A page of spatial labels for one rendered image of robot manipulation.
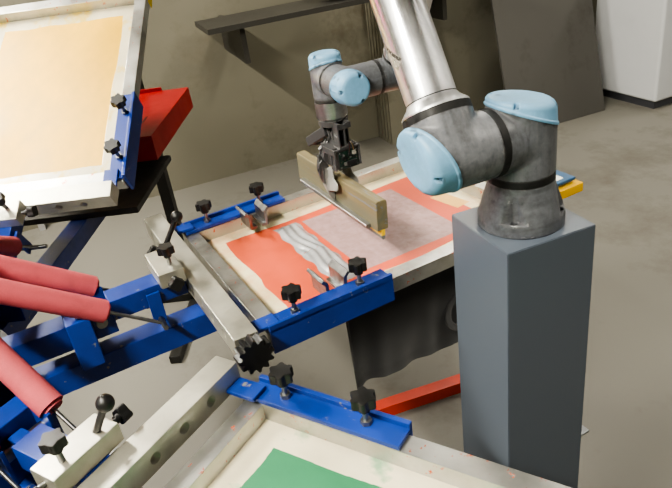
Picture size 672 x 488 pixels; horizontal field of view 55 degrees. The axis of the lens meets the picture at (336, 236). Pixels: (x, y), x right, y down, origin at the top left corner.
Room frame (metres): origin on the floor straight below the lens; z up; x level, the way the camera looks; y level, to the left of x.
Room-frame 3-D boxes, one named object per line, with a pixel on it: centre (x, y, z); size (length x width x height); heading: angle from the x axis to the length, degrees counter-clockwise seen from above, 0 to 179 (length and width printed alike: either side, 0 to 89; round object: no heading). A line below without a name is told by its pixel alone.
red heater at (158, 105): (2.47, 0.78, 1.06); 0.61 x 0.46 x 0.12; 176
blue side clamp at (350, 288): (1.15, 0.04, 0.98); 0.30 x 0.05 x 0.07; 116
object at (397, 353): (1.36, -0.19, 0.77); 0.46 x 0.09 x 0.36; 116
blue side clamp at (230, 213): (1.65, 0.28, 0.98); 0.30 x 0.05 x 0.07; 116
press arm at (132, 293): (1.26, 0.45, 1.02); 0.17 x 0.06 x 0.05; 116
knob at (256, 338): (0.99, 0.19, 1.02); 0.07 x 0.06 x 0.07; 116
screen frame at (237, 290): (1.50, -0.06, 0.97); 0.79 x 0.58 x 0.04; 116
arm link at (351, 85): (1.38, -0.08, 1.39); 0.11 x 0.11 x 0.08; 19
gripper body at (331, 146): (1.46, -0.04, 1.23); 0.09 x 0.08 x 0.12; 25
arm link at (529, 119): (1.01, -0.33, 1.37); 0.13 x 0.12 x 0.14; 109
